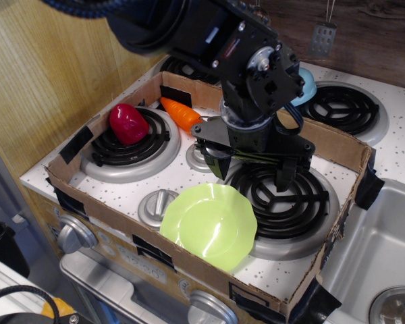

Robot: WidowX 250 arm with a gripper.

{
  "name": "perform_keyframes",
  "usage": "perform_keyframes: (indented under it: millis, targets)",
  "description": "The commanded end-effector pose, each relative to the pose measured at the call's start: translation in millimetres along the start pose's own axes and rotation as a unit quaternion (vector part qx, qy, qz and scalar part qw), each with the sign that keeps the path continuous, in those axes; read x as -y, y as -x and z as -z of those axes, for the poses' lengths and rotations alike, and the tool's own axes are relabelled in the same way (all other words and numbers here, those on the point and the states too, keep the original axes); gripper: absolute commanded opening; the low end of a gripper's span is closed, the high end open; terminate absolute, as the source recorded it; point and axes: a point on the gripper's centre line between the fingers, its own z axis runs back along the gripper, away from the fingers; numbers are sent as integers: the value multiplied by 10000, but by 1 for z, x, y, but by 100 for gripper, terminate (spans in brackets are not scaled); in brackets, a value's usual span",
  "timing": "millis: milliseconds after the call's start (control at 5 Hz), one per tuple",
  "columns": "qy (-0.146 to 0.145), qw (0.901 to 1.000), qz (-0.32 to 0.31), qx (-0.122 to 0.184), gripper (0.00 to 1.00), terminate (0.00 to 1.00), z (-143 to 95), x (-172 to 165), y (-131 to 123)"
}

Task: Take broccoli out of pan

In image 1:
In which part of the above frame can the silver oven knob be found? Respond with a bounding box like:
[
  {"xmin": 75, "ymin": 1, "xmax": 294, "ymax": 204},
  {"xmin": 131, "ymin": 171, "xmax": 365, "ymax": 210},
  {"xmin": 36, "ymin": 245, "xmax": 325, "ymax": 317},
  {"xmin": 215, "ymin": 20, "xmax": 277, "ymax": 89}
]
[
  {"xmin": 57, "ymin": 214, "xmax": 98, "ymax": 254},
  {"xmin": 187, "ymin": 290, "xmax": 239, "ymax": 324}
]

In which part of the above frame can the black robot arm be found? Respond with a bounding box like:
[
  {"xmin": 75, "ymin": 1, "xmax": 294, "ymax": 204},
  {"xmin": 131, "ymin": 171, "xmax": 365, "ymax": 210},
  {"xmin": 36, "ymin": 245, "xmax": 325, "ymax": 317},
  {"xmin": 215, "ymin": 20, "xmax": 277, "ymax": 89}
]
[{"xmin": 49, "ymin": 1, "xmax": 315, "ymax": 192}]

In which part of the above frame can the yellow orange object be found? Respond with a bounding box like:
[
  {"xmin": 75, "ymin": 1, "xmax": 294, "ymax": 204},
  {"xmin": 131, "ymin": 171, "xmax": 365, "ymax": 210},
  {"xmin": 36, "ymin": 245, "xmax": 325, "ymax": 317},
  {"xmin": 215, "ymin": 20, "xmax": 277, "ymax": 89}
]
[{"xmin": 40, "ymin": 297, "xmax": 75, "ymax": 319}]

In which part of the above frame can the brown cardboard fence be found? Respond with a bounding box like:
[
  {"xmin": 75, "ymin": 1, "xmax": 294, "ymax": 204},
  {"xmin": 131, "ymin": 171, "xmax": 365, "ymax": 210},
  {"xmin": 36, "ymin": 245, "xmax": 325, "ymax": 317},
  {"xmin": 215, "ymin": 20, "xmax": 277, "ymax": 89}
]
[{"xmin": 45, "ymin": 70, "xmax": 385, "ymax": 324}]

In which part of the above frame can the back right stove burner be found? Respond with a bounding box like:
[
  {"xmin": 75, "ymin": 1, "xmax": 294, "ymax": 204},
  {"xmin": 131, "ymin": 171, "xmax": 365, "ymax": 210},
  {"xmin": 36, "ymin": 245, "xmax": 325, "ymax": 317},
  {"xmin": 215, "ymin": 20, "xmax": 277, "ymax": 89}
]
[{"xmin": 298, "ymin": 81, "xmax": 389, "ymax": 146}]

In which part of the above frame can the silver oven knob left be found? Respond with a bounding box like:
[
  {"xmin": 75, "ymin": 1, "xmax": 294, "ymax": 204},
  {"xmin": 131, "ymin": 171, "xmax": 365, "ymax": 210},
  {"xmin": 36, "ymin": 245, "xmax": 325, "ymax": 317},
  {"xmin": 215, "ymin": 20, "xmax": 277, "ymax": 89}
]
[{"xmin": 57, "ymin": 214, "xmax": 98, "ymax": 254}]

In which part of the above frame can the light blue plastic bowl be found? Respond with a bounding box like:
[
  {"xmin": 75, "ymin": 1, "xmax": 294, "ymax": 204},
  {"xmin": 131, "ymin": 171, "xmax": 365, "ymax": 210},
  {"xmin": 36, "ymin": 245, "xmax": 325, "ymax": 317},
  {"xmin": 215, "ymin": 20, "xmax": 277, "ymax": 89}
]
[{"xmin": 291, "ymin": 67, "xmax": 317, "ymax": 107}]

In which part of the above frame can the back left stove burner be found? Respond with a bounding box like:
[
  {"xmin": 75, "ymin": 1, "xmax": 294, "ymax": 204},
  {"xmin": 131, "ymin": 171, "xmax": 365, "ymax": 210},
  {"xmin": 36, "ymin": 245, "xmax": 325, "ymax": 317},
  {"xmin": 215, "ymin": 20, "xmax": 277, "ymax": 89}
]
[{"xmin": 156, "ymin": 56, "xmax": 221, "ymax": 86}]

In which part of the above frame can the silver sink drain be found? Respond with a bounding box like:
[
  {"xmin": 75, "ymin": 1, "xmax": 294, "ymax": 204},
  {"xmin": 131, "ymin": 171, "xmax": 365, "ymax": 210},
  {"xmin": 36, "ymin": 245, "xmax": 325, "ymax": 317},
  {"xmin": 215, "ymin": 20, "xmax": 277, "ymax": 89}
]
[{"xmin": 368, "ymin": 286, "xmax": 405, "ymax": 323}]

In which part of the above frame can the silver stovetop knob rear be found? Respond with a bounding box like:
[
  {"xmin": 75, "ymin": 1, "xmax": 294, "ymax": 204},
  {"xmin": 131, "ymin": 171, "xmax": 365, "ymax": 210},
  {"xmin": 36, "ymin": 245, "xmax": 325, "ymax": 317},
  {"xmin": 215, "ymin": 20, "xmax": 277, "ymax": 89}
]
[{"xmin": 186, "ymin": 144, "xmax": 213, "ymax": 173}]

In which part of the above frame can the silver oven knob right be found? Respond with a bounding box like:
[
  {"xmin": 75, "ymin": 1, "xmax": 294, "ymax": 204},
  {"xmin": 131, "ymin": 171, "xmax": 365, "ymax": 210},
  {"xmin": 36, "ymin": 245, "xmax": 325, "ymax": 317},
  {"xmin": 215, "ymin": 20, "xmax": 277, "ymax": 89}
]
[{"xmin": 187, "ymin": 290, "xmax": 239, "ymax": 324}]

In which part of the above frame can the light green plastic plate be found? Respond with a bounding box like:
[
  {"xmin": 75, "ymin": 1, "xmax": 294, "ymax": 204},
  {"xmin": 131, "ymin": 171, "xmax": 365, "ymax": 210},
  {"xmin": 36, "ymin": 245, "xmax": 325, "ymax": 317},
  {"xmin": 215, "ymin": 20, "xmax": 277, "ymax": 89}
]
[{"xmin": 160, "ymin": 183, "xmax": 257, "ymax": 271}]

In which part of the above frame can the front right stove burner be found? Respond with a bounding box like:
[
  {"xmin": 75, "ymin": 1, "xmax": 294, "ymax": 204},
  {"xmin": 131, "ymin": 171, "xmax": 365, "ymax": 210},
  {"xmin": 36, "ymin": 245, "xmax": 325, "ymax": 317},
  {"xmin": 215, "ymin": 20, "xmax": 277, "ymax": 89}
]
[{"xmin": 222, "ymin": 163, "xmax": 340, "ymax": 261}]

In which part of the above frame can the orange toy carrot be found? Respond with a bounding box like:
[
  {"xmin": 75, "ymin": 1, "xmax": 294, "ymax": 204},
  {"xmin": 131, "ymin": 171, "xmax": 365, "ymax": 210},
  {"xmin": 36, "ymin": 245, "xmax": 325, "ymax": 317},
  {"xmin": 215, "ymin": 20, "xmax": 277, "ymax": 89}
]
[{"xmin": 160, "ymin": 97, "xmax": 203, "ymax": 133}]

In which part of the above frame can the silver stovetop knob front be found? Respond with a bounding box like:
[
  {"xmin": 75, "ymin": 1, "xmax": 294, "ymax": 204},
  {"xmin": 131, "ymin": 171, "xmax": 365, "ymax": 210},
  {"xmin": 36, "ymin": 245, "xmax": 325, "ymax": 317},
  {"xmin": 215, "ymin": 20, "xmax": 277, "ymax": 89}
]
[{"xmin": 138, "ymin": 189, "xmax": 178, "ymax": 231}]

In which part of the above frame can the black braided cable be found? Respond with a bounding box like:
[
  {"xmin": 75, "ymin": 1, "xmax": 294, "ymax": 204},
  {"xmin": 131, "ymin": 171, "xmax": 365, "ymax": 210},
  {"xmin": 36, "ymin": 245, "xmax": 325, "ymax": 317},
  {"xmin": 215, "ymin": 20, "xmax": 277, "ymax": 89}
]
[{"xmin": 0, "ymin": 285, "xmax": 61, "ymax": 324}]

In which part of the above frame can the red toy pepper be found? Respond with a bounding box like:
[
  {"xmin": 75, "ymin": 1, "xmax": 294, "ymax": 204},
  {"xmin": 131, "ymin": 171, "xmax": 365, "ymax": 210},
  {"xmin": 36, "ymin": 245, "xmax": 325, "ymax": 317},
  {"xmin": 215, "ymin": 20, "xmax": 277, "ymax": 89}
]
[{"xmin": 109, "ymin": 103, "xmax": 150, "ymax": 146}]

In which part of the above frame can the stove burner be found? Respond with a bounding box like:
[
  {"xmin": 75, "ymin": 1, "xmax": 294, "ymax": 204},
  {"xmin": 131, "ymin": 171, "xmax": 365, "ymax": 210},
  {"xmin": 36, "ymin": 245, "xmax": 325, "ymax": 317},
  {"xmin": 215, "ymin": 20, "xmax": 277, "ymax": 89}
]
[
  {"xmin": 80, "ymin": 106, "xmax": 181, "ymax": 184},
  {"xmin": 222, "ymin": 163, "xmax": 340, "ymax": 261},
  {"xmin": 298, "ymin": 81, "xmax": 389, "ymax": 146},
  {"xmin": 156, "ymin": 56, "xmax": 221, "ymax": 86}
]

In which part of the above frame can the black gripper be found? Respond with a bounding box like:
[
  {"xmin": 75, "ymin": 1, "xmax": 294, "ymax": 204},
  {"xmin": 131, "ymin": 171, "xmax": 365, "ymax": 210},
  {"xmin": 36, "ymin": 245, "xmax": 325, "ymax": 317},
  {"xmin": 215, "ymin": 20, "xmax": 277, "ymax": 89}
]
[{"xmin": 191, "ymin": 117, "xmax": 315, "ymax": 192}]

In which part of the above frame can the hanging metal spatula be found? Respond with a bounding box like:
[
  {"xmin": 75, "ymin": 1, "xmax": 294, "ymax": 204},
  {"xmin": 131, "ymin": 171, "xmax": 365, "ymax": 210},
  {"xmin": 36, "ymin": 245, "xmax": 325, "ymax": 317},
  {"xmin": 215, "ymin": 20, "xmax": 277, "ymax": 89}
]
[{"xmin": 308, "ymin": 0, "xmax": 337, "ymax": 57}]

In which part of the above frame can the silver oven door handle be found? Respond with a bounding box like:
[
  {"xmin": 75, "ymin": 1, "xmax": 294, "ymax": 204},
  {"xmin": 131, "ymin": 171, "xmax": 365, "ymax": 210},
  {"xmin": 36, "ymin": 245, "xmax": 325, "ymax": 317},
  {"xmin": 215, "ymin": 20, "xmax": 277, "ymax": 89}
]
[{"xmin": 60, "ymin": 252, "xmax": 188, "ymax": 323}]

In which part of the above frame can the silver toy sink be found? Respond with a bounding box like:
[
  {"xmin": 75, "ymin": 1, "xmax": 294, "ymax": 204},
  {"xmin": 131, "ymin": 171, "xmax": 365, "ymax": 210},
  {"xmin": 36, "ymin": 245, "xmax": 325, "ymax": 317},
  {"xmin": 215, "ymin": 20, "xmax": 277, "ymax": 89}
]
[{"xmin": 321, "ymin": 180, "xmax": 405, "ymax": 323}]

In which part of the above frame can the silver stovetop knob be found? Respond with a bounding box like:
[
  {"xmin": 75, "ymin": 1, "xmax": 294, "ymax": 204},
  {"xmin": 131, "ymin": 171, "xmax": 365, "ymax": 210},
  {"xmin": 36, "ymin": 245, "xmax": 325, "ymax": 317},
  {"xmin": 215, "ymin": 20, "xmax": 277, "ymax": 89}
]
[
  {"xmin": 138, "ymin": 189, "xmax": 178, "ymax": 231},
  {"xmin": 186, "ymin": 144, "xmax": 213, "ymax": 173}
]

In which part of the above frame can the front left stove burner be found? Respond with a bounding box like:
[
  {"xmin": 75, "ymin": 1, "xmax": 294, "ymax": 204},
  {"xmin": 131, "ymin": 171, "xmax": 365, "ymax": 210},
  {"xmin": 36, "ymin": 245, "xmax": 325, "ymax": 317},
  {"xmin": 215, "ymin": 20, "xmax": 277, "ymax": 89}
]
[{"xmin": 80, "ymin": 106, "xmax": 181, "ymax": 184}]

